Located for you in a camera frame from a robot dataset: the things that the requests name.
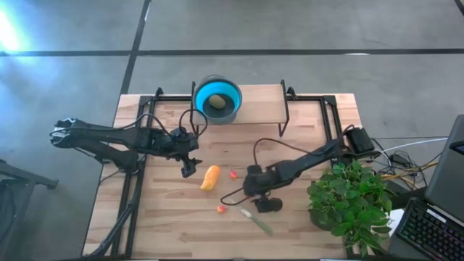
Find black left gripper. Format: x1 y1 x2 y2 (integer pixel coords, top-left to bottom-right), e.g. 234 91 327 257
144 126 203 178

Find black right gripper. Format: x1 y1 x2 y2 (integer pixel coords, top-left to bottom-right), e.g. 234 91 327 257
241 165 276 214

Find yellow-orange mango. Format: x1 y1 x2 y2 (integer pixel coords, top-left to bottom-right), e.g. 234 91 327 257
199 165 222 193

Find blue collapsible colander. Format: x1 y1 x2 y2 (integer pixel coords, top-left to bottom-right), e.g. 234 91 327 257
192 75 243 125

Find brown kiwi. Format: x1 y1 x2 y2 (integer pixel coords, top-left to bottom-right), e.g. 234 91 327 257
209 94 227 110

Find green potted plant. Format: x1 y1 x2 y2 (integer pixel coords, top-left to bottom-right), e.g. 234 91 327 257
306 159 396 258

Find wooden shelf riser black legs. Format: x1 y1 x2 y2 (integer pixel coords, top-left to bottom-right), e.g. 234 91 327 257
190 80 291 138

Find white paper sheet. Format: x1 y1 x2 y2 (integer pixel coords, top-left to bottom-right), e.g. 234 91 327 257
386 208 405 236

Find black power adapter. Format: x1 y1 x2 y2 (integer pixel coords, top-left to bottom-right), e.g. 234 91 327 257
391 153 410 167

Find black floor stand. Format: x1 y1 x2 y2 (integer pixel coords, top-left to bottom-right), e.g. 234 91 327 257
0 159 59 261

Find grey laptop backlit keyboard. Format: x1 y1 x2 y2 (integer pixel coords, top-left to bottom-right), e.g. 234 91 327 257
386 114 464 261

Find table knife green handle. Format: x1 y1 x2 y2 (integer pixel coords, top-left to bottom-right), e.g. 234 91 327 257
231 202 274 237

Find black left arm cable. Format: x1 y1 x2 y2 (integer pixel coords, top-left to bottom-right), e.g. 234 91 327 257
119 107 210 146

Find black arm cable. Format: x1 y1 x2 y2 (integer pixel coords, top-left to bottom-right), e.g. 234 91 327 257
119 107 210 146
220 137 338 207

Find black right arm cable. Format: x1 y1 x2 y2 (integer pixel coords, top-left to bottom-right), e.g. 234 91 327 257
220 137 338 207

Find yellow cable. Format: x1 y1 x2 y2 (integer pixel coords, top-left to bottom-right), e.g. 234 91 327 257
380 161 439 181

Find white cable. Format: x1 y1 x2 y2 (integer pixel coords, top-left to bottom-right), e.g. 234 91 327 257
376 136 450 154

